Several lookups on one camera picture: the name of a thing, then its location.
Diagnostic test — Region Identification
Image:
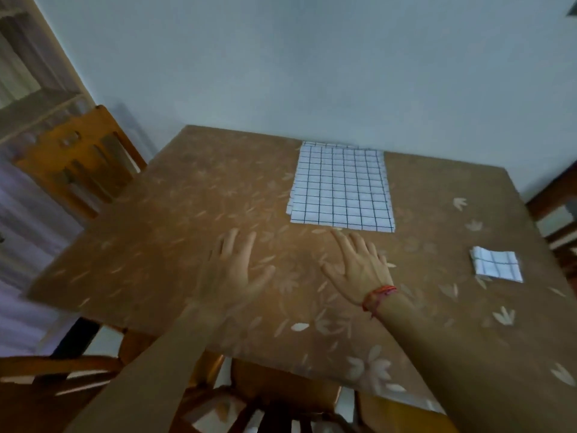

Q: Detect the person's left hand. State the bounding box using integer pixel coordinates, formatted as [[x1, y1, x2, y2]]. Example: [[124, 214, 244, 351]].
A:
[[189, 227, 276, 321]]

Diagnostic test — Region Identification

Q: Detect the person's right hand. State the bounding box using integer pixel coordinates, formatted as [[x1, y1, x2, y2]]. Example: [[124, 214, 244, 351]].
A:
[[320, 229, 394, 307]]

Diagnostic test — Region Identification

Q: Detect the light wooden shelf unit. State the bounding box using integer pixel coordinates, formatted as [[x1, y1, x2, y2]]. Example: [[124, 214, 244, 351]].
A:
[[0, 0, 98, 357]]

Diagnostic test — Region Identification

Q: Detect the person's right forearm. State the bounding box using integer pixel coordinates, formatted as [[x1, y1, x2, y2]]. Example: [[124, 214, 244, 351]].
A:
[[376, 292, 577, 433]]

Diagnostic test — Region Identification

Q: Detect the red string bracelet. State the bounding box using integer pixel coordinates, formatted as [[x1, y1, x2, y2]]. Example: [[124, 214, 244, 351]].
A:
[[362, 285, 398, 319]]

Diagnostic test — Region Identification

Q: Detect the person's left forearm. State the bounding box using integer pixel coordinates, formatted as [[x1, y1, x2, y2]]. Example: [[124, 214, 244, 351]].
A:
[[63, 306, 226, 433]]

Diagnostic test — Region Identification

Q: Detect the wooden chair with sticker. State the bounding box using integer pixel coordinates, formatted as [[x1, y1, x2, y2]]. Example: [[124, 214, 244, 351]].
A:
[[525, 159, 577, 293]]

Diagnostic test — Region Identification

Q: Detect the wooden table with floral cover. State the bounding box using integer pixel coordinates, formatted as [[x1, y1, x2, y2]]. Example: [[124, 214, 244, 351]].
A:
[[25, 124, 577, 433]]

